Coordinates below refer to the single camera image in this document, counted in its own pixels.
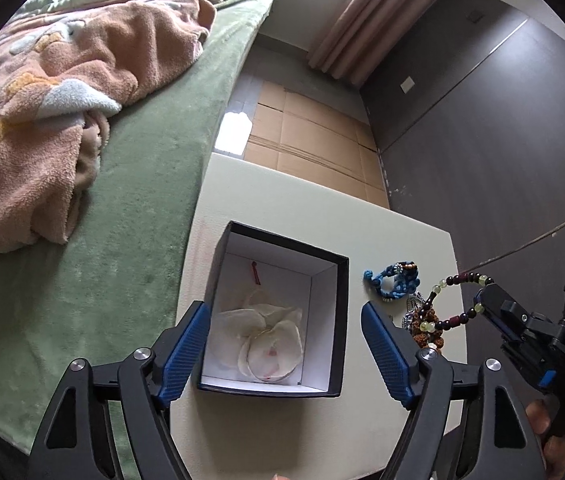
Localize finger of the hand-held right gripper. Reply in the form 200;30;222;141
475;284;530;333

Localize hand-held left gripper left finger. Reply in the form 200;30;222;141
27;300;212;480

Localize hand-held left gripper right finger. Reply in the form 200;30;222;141
361;301;548;480

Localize brown seed bead bracelet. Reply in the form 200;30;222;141
405;305;438;352

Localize dark and green bead bracelet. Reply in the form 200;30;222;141
422;271;493;337

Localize silver chain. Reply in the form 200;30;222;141
402;292;425;328

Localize blue braided bracelet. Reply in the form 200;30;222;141
363;261;420;303

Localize black jewelry box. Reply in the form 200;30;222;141
196;220;350;399

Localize person's right hand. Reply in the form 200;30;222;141
527;400;565;472

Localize white round cotton pad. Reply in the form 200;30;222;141
217;307;268;361
237;322;304;383
247;287;305;332

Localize thin brown stick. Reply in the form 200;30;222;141
467;200;565;268

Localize bed with green sheet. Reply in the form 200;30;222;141
0;0;277;461

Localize flattened cardboard sheets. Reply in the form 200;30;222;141
245;80;390;208

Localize pink curtain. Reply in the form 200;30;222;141
307;0;458;88

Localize pink fleece blanket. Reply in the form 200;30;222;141
0;0;216;256

